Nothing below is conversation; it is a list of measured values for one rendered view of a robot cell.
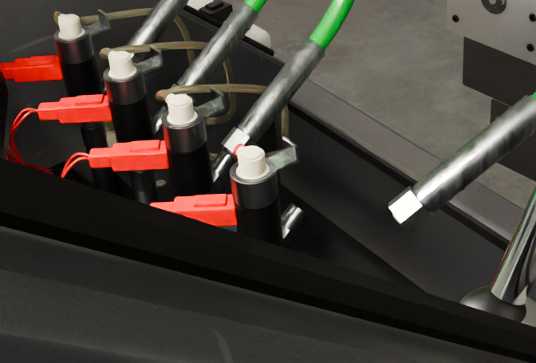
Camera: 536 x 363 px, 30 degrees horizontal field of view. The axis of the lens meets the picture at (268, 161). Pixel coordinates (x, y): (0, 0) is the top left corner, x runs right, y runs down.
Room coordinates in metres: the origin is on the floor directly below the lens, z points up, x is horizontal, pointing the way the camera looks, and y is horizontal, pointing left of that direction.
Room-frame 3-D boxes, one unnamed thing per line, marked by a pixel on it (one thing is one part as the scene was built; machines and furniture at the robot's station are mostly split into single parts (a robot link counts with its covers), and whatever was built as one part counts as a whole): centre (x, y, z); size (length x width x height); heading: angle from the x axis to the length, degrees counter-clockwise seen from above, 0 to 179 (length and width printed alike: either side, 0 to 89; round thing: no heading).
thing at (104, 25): (0.69, 0.13, 1.12); 0.03 x 0.02 x 0.01; 123
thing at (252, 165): (0.49, 0.01, 1.12); 0.02 x 0.02 x 0.03
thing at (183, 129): (0.56, 0.04, 1.01); 0.05 x 0.03 x 0.21; 123
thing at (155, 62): (0.63, 0.08, 1.12); 0.03 x 0.02 x 0.01; 123
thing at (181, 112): (0.55, 0.05, 1.12); 0.02 x 0.02 x 0.03
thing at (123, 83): (0.63, 0.09, 1.01); 0.05 x 0.03 x 0.21; 123
